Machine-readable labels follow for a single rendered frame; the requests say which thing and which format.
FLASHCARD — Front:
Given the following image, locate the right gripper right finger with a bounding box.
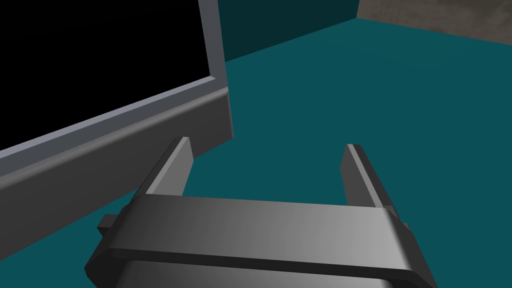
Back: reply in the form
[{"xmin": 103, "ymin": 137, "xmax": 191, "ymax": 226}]
[{"xmin": 340, "ymin": 143, "xmax": 399, "ymax": 218}]

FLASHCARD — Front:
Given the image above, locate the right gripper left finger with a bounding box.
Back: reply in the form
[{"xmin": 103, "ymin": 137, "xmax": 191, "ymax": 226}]
[{"xmin": 135, "ymin": 136, "xmax": 195, "ymax": 198}]

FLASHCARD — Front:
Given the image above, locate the grey appliance with black window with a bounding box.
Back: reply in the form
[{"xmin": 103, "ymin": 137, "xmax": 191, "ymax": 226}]
[{"xmin": 0, "ymin": 0, "xmax": 235, "ymax": 262}]

